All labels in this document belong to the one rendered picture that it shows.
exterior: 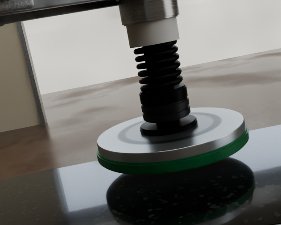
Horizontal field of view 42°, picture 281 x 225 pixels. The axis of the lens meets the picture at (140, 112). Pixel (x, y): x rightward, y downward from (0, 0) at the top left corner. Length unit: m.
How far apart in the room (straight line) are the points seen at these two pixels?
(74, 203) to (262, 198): 0.23
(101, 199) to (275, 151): 0.25
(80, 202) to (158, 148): 0.12
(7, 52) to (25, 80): 0.43
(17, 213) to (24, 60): 4.89
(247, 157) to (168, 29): 0.21
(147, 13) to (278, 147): 0.27
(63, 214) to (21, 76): 4.96
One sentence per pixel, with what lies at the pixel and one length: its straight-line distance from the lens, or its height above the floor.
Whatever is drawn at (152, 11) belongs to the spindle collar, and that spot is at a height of 1.04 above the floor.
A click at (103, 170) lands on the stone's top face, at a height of 0.82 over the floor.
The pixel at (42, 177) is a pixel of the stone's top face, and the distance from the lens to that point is 0.62.
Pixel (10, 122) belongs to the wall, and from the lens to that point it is 5.54.
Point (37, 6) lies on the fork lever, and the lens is 0.40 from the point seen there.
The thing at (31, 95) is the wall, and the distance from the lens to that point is 5.40.
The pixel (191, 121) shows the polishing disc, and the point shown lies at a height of 0.89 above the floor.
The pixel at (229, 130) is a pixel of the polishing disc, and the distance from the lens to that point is 0.48.
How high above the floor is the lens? 1.02
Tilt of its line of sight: 12 degrees down
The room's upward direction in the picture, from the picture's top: 10 degrees counter-clockwise
